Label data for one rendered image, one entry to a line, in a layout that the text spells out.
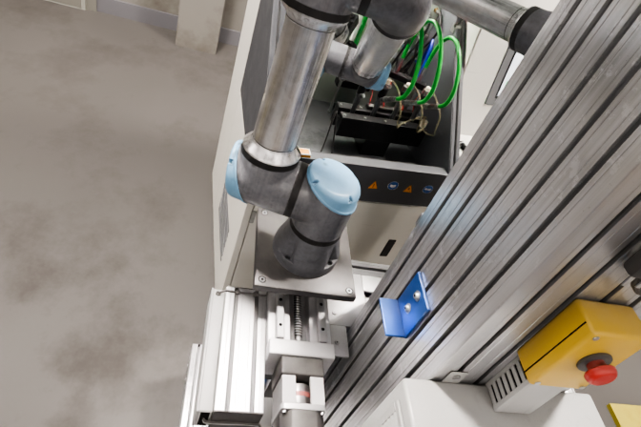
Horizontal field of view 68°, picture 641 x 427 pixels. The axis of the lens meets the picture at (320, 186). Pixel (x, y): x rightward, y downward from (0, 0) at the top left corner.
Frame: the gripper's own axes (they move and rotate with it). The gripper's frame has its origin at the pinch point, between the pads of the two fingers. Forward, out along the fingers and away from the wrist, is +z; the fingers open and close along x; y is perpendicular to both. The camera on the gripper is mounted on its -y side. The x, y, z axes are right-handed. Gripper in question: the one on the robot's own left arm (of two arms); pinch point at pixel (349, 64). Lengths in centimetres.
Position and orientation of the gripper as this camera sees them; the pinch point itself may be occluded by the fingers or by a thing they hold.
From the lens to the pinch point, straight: 146.2
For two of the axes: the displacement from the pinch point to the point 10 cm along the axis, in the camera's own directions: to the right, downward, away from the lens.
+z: 2.1, 2.3, 9.5
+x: 9.1, 3.1, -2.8
